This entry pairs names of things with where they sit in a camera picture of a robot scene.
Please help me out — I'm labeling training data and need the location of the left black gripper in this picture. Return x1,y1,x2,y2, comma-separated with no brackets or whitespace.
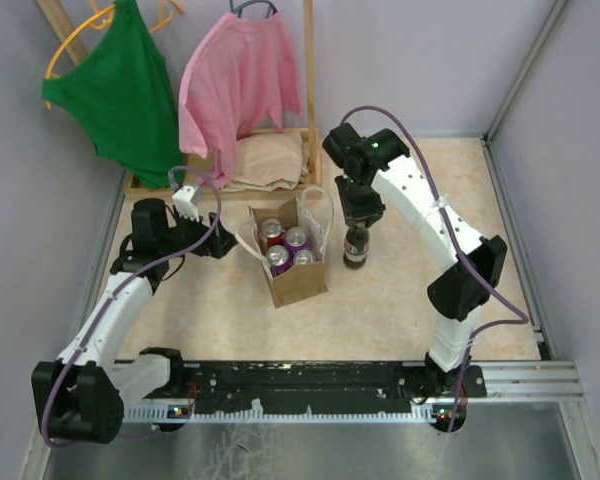
158,204,239,259

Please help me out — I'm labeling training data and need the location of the dark cola bottle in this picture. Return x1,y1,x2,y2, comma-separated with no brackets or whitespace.
343,223,370,270

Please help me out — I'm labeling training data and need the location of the brown burlap canvas bag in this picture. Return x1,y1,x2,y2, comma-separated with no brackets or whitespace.
234,186,334,308

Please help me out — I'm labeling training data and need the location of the red cola can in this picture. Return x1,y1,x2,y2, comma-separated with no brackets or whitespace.
259,218,285,252
292,249,316,266

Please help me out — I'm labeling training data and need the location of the purple soda can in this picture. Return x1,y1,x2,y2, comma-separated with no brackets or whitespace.
265,245,292,277
284,226,311,256

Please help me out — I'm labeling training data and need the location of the red cola can front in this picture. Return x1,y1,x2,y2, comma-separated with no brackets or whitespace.
292,249,316,266

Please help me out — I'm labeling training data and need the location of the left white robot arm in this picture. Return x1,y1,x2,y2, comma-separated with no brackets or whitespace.
31,198,237,448

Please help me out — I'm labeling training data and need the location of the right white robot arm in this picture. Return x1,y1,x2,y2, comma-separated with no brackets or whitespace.
322,123,507,397

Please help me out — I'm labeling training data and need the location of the cream folded cloth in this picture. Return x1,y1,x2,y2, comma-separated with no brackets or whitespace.
223,132,309,192

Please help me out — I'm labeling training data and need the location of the pink t-shirt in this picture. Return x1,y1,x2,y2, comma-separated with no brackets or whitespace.
178,13,302,188

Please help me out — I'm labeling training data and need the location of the green tank top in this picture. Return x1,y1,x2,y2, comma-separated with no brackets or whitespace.
42,1,184,189

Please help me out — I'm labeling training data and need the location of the grey clothes hanger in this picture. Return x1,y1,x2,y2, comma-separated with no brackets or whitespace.
229,0,278,22

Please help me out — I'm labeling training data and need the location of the yellow clothes hanger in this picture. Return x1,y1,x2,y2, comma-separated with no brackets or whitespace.
43,1,174,119

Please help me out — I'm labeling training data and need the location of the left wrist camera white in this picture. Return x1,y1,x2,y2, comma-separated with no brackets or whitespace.
172,184,204,221

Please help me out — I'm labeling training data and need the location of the wooden clothes rack frame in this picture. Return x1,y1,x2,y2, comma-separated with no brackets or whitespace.
34,1,322,201

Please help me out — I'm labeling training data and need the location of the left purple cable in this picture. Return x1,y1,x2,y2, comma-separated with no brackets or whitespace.
39,166,224,449

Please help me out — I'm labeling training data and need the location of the purple cable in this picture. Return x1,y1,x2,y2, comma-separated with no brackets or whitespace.
39,166,224,449
339,105,531,434

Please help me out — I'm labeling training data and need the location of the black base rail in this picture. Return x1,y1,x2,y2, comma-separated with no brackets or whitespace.
147,359,486,415

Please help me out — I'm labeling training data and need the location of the white toothed cable strip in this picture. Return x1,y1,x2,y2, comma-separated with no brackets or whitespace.
124,402,469,425

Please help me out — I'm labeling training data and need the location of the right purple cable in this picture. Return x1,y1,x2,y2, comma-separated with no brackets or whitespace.
339,105,531,434

